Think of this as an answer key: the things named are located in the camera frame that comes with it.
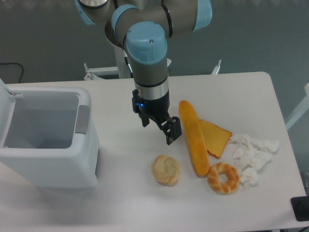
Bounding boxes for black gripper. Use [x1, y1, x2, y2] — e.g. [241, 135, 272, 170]
[132, 89, 182, 145]

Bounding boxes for round pale bread roll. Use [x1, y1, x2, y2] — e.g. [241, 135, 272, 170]
[152, 154, 181, 186]

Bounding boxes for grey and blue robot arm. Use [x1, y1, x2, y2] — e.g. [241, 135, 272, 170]
[75, 0, 212, 144]

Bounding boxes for long orange baguette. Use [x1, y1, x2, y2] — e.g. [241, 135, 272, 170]
[179, 100, 210, 176]

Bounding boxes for orange toast slice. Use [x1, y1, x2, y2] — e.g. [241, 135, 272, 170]
[199, 119, 233, 159]

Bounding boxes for crumpled white tissue paper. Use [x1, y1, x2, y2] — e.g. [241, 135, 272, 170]
[228, 133, 280, 190]

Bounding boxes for white open trash bin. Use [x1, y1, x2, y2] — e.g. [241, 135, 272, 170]
[0, 83, 100, 189]

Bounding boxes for black device at table edge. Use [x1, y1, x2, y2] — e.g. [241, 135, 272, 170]
[291, 196, 309, 221]

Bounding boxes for braided ring bread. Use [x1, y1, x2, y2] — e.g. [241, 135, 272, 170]
[207, 162, 240, 195]

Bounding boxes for white frame at right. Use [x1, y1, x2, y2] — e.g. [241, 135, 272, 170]
[285, 83, 309, 130]

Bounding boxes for black floor cable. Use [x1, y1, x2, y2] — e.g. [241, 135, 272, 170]
[0, 62, 25, 84]

